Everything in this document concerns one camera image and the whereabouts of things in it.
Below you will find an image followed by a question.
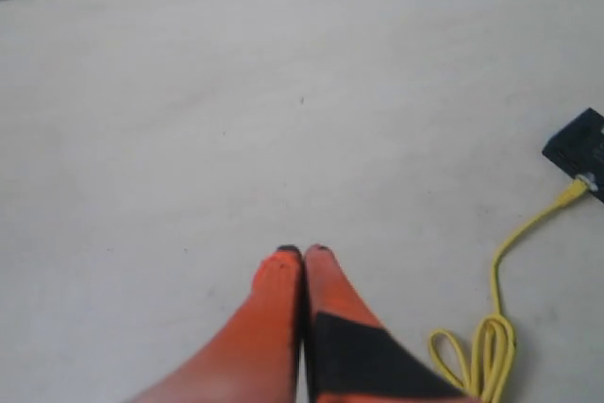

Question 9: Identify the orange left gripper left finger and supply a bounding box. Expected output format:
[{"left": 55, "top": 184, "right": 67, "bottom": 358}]
[{"left": 132, "top": 245, "right": 302, "bottom": 402}]

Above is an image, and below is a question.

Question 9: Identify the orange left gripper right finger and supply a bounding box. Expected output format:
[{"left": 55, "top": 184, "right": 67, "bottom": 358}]
[{"left": 304, "top": 244, "right": 477, "bottom": 402}]

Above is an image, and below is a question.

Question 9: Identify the yellow ethernet cable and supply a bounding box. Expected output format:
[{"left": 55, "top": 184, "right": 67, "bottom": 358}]
[{"left": 427, "top": 173, "right": 596, "bottom": 403}]

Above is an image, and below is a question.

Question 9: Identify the small black box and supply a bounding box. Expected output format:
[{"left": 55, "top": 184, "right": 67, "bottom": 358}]
[{"left": 542, "top": 108, "right": 604, "bottom": 202}]

